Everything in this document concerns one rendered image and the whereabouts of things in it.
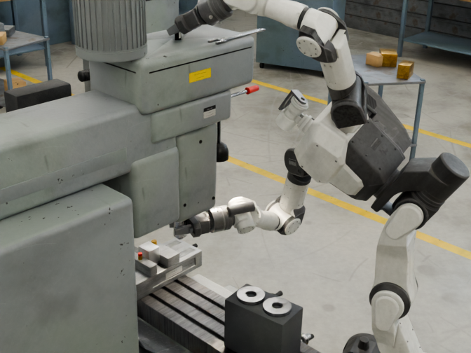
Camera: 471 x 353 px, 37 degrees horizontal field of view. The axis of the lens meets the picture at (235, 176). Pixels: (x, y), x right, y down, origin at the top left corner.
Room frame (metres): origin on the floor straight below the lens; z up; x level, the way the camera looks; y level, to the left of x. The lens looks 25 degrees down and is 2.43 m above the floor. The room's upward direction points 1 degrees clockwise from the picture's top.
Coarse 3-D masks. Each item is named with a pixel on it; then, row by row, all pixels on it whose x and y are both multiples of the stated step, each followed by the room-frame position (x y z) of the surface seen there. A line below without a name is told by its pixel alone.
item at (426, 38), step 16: (0, 0) 7.82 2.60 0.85; (432, 0) 9.49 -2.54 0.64; (464, 0) 8.46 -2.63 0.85; (16, 16) 8.68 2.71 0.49; (400, 32) 9.02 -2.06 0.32; (432, 32) 9.43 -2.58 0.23; (16, 48) 8.15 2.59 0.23; (32, 48) 8.16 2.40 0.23; (400, 48) 9.00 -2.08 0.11; (448, 48) 8.60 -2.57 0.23; (464, 48) 8.62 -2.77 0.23
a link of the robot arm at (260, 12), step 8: (224, 0) 2.04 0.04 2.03; (232, 0) 2.03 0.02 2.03; (240, 0) 2.02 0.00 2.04; (248, 0) 2.01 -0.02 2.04; (256, 0) 2.01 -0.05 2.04; (264, 0) 2.02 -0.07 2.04; (240, 8) 2.02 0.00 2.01; (248, 8) 2.01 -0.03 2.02; (256, 8) 2.01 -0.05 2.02; (264, 8) 2.02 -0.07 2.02; (264, 16) 2.04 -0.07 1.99
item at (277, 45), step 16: (160, 0) 6.88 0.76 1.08; (176, 0) 7.05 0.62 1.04; (304, 0) 8.12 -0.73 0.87; (320, 0) 8.04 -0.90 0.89; (336, 0) 8.12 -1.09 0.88; (160, 16) 6.87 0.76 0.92; (176, 16) 7.05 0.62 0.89; (272, 32) 8.26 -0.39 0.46; (288, 32) 8.18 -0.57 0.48; (272, 48) 8.26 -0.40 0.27; (288, 48) 8.18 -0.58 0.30; (288, 64) 8.17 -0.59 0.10; (304, 64) 8.10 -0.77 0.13; (320, 64) 8.02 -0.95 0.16
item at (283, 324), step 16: (240, 288) 1.95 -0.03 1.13; (256, 288) 1.93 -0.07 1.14; (240, 304) 1.86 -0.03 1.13; (256, 304) 1.86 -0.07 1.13; (272, 304) 1.85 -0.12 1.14; (288, 304) 1.85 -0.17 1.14; (240, 320) 1.85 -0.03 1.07; (256, 320) 1.81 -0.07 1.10; (272, 320) 1.78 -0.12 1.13; (288, 320) 1.78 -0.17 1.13; (224, 336) 1.88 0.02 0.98; (240, 336) 1.85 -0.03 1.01; (256, 336) 1.81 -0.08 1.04; (272, 336) 1.78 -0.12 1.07; (288, 336) 1.79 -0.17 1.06; (240, 352) 1.84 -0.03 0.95; (256, 352) 1.81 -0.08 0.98; (272, 352) 1.77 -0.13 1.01; (288, 352) 1.79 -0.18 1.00
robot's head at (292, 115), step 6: (288, 108) 2.26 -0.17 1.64; (294, 108) 2.24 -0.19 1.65; (282, 114) 2.25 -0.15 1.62; (288, 114) 2.25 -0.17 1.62; (294, 114) 2.24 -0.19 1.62; (300, 114) 2.25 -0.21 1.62; (276, 120) 2.27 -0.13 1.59; (282, 120) 2.25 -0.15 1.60; (288, 120) 2.24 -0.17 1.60; (294, 120) 2.24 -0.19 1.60; (300, 120) 2.23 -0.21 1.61; (282, 126) 2.25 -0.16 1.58; (288, 126) 2.24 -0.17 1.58; (300, 126) 2.22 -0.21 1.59
